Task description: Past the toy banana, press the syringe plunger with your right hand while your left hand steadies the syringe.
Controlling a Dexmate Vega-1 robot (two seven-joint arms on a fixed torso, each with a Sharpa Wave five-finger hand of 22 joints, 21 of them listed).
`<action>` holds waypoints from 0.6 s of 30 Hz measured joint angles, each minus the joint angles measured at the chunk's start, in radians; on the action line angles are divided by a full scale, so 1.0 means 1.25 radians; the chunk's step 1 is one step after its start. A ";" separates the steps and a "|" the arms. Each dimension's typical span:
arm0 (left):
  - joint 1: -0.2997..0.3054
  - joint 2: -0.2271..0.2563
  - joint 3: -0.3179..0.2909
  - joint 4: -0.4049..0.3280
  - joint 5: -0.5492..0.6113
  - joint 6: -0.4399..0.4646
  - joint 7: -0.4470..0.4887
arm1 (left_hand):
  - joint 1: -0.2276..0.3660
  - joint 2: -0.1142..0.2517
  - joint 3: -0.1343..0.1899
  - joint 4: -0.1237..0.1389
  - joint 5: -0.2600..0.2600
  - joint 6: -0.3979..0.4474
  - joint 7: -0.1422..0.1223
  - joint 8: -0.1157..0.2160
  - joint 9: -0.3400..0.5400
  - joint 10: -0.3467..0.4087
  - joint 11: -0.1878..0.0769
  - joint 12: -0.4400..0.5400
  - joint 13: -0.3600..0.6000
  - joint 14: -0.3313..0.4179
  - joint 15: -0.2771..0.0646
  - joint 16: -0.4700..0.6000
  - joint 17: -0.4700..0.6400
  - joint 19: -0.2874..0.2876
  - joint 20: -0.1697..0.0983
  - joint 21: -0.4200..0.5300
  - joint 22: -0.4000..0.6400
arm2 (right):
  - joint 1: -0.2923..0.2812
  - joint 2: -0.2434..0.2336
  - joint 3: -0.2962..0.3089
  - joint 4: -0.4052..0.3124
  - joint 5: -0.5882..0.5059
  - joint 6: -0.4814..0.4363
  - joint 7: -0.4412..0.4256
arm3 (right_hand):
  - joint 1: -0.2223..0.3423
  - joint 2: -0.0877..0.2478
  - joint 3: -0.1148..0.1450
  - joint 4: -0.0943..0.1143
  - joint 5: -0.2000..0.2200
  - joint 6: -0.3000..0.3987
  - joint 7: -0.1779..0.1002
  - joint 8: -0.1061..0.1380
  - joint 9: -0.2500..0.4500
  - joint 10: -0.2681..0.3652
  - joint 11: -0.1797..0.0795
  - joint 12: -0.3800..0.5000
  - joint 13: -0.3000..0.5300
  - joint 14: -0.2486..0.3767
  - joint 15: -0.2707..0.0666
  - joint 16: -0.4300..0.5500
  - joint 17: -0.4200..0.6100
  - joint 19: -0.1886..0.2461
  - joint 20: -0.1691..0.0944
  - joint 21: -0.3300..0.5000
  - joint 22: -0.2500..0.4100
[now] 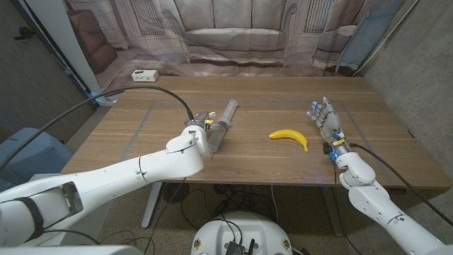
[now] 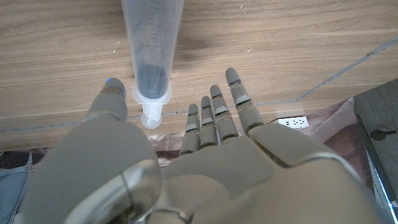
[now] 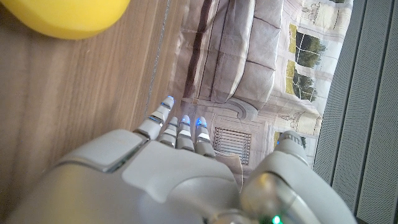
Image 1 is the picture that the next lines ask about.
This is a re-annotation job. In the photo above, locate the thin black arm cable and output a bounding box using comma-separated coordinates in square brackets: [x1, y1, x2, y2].
[143, 176, 188, 255]
[331, 160, 362, 255]

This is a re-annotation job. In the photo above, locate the white power box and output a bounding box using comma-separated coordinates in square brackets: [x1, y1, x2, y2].
[131, 69, 159, 83]

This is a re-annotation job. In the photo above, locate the white floor cable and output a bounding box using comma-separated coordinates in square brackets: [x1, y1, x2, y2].
[270, 184, 280, 226]

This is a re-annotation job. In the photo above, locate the black floor cable bundle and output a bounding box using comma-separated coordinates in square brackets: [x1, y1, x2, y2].
[178, 183, 280, 231]

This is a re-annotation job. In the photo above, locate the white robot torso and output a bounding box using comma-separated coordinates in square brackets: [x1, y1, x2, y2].
[190, 211, 294, 255]

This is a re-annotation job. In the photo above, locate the yellow toy banana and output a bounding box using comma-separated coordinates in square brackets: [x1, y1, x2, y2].
[268, 129, 309, 154]

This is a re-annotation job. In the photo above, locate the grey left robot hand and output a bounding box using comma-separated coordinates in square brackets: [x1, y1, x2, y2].
[183, 110, 229, 134]

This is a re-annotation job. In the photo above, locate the printed sofa room backdrop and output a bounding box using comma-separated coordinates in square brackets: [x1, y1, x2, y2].
[63, 0, 418, 98]

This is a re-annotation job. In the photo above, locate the white upright panel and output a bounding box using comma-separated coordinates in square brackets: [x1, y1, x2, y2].
[24, 0, 115, 107]

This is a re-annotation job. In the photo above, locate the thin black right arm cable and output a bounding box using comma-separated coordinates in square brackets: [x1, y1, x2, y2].
[331, 160, 362, 255]

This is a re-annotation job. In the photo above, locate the grey table leg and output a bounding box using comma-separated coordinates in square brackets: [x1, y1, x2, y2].
[321, 186, 345, 237]

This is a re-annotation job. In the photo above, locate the black round floor fan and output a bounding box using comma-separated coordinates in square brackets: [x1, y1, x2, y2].
[162, 182, 190, 205]

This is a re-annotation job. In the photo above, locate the blue-grey upholstered seat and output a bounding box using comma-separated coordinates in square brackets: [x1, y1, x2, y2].
[0, 127, 74, 192]

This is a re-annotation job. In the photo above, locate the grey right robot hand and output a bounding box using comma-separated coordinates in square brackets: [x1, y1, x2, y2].
[306, 96, 350, 162]

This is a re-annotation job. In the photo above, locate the grey tape outline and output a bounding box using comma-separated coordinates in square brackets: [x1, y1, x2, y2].
[118, 100, 394, 186]

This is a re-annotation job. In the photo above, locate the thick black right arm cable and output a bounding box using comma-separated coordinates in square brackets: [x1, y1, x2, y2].
[349, 142, 453, 227]

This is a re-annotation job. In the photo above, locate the large clear plastic syringe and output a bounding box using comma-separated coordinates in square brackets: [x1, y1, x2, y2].
[207, 98, 239, 154]

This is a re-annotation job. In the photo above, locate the white table leg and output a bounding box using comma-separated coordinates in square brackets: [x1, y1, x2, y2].
[141, 182, 164, 230]

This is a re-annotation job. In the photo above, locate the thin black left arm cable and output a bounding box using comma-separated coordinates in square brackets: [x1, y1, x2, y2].
[143, 176, 188, 255]

